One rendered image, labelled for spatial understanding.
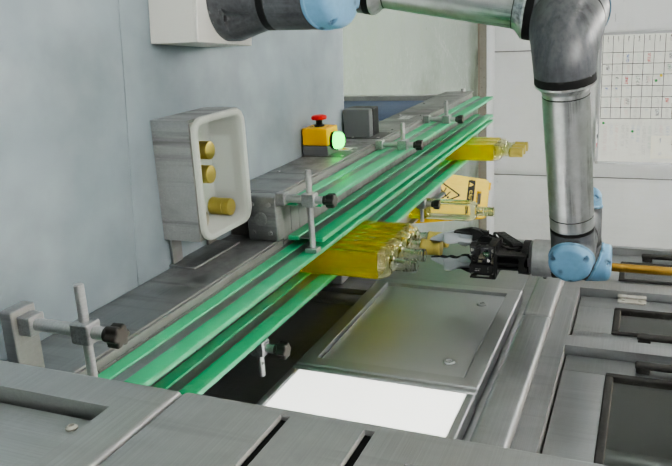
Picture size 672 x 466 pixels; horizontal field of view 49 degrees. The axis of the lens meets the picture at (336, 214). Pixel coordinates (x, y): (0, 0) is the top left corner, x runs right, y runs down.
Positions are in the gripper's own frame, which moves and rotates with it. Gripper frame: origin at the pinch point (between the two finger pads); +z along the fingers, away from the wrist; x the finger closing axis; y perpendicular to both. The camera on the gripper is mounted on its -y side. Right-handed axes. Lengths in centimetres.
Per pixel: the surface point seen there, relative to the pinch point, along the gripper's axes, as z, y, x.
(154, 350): 24, 68, -4
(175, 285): 33, 49, -6
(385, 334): 5.8, 19.4, 12.5
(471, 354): -12.5, 23.4, 12.5
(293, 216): 27.3, 13.6, -9.4
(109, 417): -6, 110, -23
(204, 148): 34, 34, -28
